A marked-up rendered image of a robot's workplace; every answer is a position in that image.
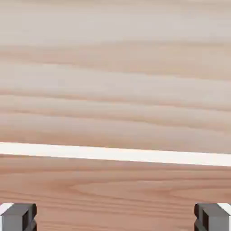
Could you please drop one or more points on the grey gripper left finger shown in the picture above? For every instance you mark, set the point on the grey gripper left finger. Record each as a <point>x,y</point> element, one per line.
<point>16,216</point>

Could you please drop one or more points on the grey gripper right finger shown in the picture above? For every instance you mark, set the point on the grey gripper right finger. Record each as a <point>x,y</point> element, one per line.
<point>214,216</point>

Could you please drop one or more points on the light wood cabinet door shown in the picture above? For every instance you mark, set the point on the light wood cabinet door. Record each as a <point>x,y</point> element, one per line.
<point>115,72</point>
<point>115,194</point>

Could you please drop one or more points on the light wood cabinet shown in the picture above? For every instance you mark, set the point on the light wood cabinet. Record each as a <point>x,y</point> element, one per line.
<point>115,154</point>

